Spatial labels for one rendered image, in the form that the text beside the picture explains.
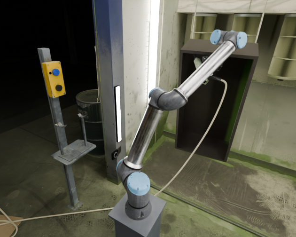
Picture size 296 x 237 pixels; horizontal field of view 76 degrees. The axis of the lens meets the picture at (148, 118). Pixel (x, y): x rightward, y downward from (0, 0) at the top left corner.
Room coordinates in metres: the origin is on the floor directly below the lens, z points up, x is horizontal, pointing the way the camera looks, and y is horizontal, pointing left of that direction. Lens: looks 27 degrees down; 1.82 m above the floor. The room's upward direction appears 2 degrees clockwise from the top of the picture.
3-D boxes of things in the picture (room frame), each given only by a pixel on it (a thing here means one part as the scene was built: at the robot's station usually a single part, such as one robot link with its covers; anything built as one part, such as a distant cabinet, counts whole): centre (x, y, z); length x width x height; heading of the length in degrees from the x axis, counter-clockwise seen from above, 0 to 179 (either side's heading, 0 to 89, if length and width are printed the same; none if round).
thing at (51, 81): (1.41, 0.72, 1.42); 0.12 x 0.06 x 0.26; 151
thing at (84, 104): (2.56, 0.74, 0.44); 0.59 x 0.58 x 0.89; 42
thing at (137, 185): (0.93, 0.05, 0.83); 0.17 x 0.15 x 0.18; 28
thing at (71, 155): (1.36, 0.63, 0.95); 0.26 x 0.15 x 0.32; 151
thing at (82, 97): (2.56, 0.75, 0.86); 0.54 x 0.54 x 0.01
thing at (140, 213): (0.93, 0.05, 0.69); 0.19 x 0.19 x 0.10
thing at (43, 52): (1.44, 0.77, 0.82); 0.06 x 0.06 x 1.64; 61
